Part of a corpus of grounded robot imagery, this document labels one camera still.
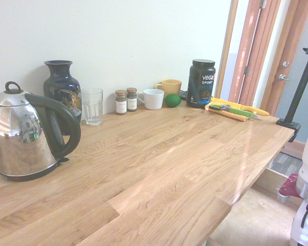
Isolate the open wooden drawer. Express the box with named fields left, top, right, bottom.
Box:
left=255, top=151, right=306, bottom=206

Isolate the yellow mug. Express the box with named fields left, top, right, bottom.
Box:
left=154, top=79, right=183, bottom=97

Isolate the plain white mug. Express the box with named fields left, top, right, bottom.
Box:
left=136, top=88, right=165, bottom=110

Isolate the black stand table clamp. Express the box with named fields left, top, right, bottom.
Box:
left=276, top=117, right=301, bottom=143

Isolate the yellow dish cloth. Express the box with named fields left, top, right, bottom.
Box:
left=204, top=96, right=249, bottom=122

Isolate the black protein powder tub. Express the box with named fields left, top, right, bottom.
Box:
left=186, top=59, right=216, bottom=109

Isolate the green lime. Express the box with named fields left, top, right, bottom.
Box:
left=163, top=93, right=182, bottom=108

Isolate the light wooden door jamb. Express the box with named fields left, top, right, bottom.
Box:
left=215, top=0, right=239, bottom=99

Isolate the orange wooden door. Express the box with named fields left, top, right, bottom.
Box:
left=228, top=0, right=283, bottom=107

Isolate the spice jar copper lid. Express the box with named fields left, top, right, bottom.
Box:
left=114, top=89, right=127, bottom=115
left=126, top=87, right=138, bottom=112

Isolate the clear drinking glass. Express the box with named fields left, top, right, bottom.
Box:
left=81, top=88, right=104, bottom=126

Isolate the dark blue painted vase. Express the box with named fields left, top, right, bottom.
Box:
left=43, top=60, right=82, bottom=136

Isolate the stainless steel electric kettle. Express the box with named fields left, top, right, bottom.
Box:
left=0, top=81, right=82, bottom=182

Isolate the red wrist camera mount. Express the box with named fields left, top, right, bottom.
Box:
left=277, top=173, right=302, bottom=204

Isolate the green handled can opener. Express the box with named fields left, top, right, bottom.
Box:
left=209, top=104, right=262, bottom=120

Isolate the black camera stand pole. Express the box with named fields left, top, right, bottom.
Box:
left=284, top=35, right=308, bottom=121

